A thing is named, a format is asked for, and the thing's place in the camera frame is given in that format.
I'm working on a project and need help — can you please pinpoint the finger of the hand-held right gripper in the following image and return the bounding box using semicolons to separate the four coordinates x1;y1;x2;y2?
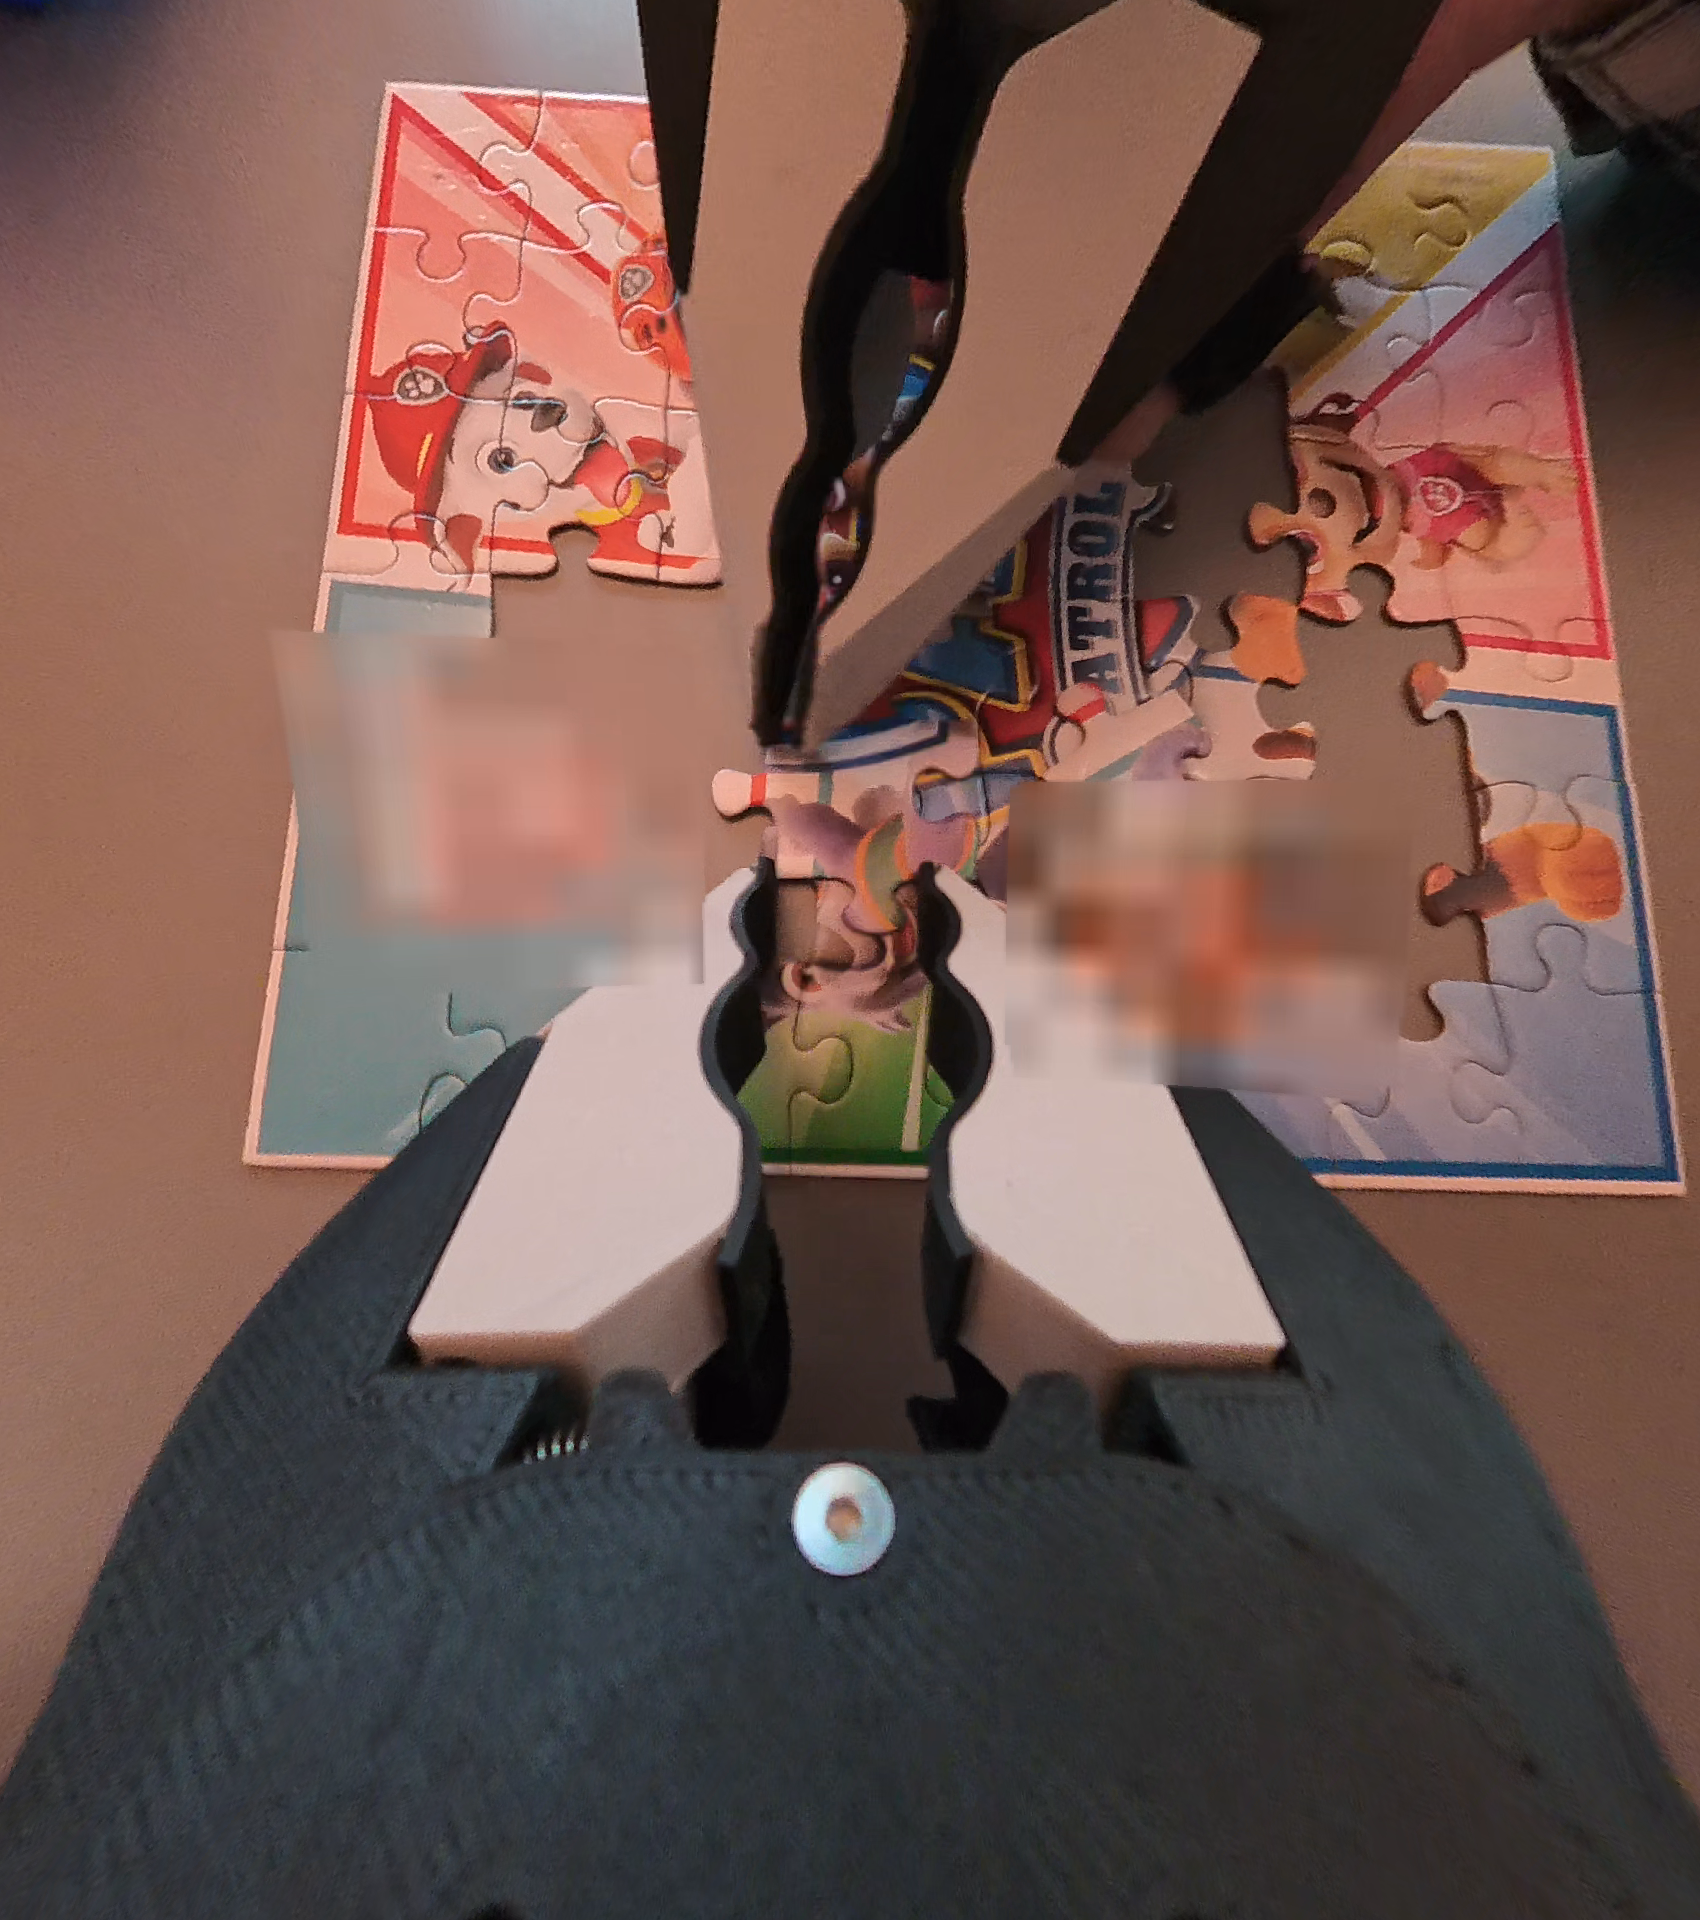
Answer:
791;0;1269;748
635;0;943;748

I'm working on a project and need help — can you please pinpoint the assembled jigsaw puzzle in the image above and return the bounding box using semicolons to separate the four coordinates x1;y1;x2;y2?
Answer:
243;83;1689;1198

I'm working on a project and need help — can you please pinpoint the pastel jigsaw puzzle piece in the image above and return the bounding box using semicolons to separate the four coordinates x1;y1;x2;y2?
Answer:
712;755;1007;902

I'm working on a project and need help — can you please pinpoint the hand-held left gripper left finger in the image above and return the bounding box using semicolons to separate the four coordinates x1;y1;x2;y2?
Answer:
408;862;781;1379

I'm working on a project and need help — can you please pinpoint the person's right forearm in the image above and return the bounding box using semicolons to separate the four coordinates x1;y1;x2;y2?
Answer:
1529;0;1700;283

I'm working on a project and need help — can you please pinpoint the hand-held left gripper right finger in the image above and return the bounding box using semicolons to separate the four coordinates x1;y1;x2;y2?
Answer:
919;865;1290;1379

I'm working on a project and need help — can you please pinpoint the grey desk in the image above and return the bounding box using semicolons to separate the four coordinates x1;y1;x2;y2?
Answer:
0;0;1700;1920

